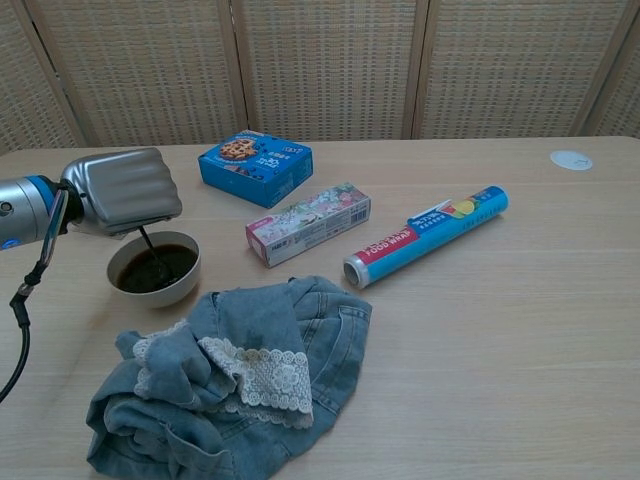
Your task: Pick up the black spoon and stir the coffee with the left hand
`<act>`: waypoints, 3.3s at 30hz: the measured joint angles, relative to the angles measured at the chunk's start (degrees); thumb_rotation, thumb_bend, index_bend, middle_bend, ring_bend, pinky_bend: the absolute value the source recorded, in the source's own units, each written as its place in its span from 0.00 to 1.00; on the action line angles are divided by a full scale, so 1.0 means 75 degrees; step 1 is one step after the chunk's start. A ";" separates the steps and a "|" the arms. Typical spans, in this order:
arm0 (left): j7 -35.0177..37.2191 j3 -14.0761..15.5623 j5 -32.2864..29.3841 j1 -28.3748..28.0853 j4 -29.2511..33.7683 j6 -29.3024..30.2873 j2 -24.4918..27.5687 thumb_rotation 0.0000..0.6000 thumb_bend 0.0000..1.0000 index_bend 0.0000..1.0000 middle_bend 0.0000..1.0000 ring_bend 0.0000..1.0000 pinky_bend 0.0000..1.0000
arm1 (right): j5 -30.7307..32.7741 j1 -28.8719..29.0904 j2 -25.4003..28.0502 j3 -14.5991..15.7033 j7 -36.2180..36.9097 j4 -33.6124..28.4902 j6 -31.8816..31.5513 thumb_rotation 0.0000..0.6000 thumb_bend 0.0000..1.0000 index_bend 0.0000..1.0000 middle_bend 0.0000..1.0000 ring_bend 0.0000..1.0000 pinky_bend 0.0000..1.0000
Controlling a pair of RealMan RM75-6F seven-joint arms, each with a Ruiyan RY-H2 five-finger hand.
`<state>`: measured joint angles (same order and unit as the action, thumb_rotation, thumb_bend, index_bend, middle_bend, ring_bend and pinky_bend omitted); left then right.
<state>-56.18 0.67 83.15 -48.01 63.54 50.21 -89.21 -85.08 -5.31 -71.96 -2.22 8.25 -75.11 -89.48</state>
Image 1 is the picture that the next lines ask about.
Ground woven bamboo screen panel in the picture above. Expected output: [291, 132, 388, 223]
[403, 0, 632, 142]
[14, 0, 250, 149]
[574, 0, 640, 139]
[0, 0, 89, 156]
[219, 0, 430, 144]

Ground floral toothpaste box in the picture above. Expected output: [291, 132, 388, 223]
[244, 181, 372, 269]

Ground blue plastic food wrap roll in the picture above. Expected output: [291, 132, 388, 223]
[342, 185, 512, 289]

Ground black bowl with white rim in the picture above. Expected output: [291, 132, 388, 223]
[106, 230, 202, 309]

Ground black plastic spoon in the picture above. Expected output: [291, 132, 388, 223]
[138, 225, 172, 281]

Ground blue cookie box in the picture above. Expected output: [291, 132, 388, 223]
[197, 130, 314, 210]

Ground denim garment with lace trim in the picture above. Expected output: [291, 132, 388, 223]
[85, 276, 374, 480]

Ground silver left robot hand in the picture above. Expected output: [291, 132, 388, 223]
[59, 147, 184, 239]

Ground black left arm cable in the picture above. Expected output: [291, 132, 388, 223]
[0, 188, 71, 404]

